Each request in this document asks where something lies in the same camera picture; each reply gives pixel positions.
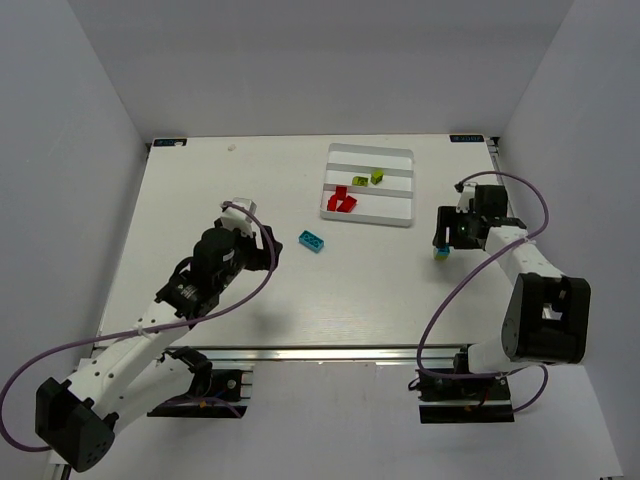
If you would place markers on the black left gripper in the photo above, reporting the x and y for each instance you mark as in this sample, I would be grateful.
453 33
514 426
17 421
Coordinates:
265 252

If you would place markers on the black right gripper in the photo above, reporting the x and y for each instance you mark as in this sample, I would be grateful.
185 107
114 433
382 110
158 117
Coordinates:
444 230

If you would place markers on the green lego brick square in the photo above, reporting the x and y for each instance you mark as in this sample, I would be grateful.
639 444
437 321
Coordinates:
377 176

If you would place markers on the red lego brick small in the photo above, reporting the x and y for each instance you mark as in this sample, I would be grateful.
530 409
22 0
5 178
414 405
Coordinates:
341 192

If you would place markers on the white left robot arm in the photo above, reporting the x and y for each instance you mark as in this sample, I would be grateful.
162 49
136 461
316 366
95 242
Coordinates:
80 416

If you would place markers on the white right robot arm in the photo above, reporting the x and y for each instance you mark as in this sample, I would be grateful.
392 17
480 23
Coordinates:
546 320

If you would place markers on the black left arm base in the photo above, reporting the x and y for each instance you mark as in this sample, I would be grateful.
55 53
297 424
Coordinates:
212 394

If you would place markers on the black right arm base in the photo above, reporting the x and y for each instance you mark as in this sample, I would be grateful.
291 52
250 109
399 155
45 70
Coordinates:
471 393

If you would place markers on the blue lego brick long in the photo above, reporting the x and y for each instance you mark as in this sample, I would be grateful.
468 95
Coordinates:
311 241

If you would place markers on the white three-compartment tray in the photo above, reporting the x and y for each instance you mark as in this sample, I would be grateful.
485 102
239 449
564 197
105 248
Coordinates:
389 203

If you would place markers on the blue label right corner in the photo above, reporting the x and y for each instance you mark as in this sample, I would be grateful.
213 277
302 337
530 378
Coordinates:
466 138

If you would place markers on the blue label corner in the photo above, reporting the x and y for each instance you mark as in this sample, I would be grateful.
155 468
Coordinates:
169 142
466 138

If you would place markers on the blue label left corner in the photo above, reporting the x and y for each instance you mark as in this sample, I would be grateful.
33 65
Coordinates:
169 142

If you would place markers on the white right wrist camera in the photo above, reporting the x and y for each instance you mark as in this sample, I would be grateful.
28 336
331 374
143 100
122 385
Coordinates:
467 195

